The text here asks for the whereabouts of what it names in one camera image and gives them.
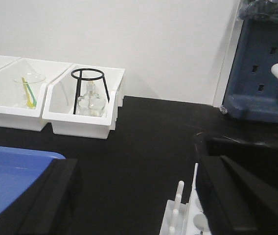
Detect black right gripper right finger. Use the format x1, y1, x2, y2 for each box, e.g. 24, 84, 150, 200
196, 155, 278, 235

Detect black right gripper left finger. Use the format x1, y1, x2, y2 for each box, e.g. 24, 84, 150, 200
0, 159, 80, 235

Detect white test tube rack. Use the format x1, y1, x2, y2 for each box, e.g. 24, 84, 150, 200
160, 163, 211, 235

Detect blue-grey pegboard drying rack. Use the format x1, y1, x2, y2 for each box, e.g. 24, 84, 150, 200
223, 0, 278, 123

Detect blue plastic tray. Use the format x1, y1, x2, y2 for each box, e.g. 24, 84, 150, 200
0, 146, 65, 213

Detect black lab sink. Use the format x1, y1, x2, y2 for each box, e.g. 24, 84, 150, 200
194, 133, 278, 189

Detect right white storage bin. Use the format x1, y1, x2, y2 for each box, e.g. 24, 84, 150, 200
43, 64, 125, 139

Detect yellow green plastic spatulas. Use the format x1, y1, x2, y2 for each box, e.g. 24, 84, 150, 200
22, 77, 37, 109

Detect glass alcohol lamp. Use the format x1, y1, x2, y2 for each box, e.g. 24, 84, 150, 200
77, 81, 106, 117

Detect middle white storage bin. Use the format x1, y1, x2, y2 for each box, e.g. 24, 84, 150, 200
0, 58, 72, 131

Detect glass beaker in middle bin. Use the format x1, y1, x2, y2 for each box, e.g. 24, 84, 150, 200
13, 72, 46, 109

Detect black wire tripod stand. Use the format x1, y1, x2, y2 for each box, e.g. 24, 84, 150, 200
70, 68, 110, 115

